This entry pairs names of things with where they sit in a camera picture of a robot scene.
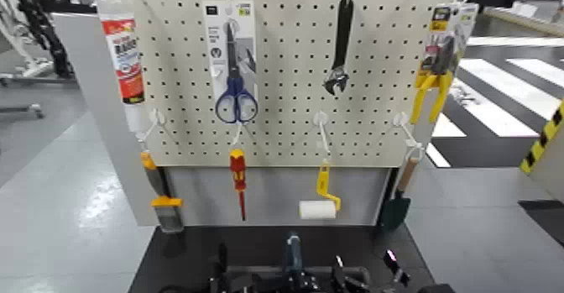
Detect grey metal base leg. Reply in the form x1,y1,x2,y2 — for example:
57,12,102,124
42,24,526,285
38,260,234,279
0,102,45,119

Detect blue scissors in card package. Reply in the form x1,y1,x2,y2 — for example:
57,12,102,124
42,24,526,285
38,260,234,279
202,0,260,125

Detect black adjustable wrench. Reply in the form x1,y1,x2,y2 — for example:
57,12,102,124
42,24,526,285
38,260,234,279
322,0,355,97

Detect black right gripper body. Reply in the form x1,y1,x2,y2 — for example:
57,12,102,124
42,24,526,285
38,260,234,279
330,254,369,293

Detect yellow pliers in card package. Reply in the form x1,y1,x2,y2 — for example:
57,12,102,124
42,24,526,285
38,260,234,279
410,3,479,126

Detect white pegboard hook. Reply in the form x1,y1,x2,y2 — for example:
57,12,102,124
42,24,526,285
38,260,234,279
136,108,167,144
313,111,332,161
231,123,244,149
393,111,425,159

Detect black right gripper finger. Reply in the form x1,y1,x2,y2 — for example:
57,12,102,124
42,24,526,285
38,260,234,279
382,249,412,288

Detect black floor mat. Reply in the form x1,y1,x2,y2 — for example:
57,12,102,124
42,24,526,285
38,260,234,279
519,199,564,249

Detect white sealant tube red label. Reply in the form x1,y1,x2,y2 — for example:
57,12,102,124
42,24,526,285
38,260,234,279
97,0,149,144

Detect dark blue crate with handle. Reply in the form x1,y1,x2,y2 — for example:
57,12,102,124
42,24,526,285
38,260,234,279
222,233,372,293

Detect white metal frame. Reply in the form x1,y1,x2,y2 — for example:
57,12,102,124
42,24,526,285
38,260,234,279
0,0,54,88

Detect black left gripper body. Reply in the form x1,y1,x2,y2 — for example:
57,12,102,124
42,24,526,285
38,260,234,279
207,271,265,293

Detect cream perforated pegboard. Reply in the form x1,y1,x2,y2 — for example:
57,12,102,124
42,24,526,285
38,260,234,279
132,0,457,169

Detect grey barrier with hazard stripes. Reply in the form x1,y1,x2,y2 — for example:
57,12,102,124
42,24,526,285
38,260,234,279
520,100,564,203

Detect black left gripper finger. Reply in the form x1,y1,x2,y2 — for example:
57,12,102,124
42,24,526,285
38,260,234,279
217,241,229,280

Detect black pegboard support post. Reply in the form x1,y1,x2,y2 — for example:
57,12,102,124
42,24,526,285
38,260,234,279
374,167,400,238

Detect yellow handled white paint roller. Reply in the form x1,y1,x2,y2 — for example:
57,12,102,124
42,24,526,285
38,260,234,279
298,162,342,221

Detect red yellow screwdriver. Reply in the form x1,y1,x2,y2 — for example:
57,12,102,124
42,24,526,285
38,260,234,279
228,148,248,222

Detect yellow handled paint brush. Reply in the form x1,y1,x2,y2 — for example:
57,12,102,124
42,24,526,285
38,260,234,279
139,151,185,234

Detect black cable chain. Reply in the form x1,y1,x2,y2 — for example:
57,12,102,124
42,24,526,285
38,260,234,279
10,0,74,79

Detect green trowel wooden handle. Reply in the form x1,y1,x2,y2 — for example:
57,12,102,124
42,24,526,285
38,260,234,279
380,155,420,232

